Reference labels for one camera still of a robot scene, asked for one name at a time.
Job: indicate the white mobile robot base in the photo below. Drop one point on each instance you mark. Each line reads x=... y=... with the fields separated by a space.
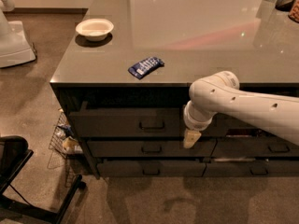
x=15 y=48

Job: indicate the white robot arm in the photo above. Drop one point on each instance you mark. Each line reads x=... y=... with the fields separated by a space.
x=220 y=93

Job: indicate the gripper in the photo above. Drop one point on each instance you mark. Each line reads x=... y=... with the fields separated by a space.
x=195 y=123

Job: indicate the dark grey counter cabinet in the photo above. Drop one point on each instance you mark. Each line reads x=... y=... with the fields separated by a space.
x=194 y=39

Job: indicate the blue snack packet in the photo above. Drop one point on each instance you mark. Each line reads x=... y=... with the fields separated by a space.
x=145 y=67

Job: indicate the white paper bowl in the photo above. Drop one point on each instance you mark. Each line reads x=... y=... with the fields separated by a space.
x=95 y=29

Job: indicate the brown woven item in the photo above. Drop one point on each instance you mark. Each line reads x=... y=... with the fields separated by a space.
x=294 y=12

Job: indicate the wire basket with items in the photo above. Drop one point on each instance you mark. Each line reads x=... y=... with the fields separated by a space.
x=61 y=157

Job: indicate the grey drawer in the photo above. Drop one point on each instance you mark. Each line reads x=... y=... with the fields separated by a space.
x=252 y=169
x=150 y=168
x=150 y=148
x=254 y=147
x=127 y=122

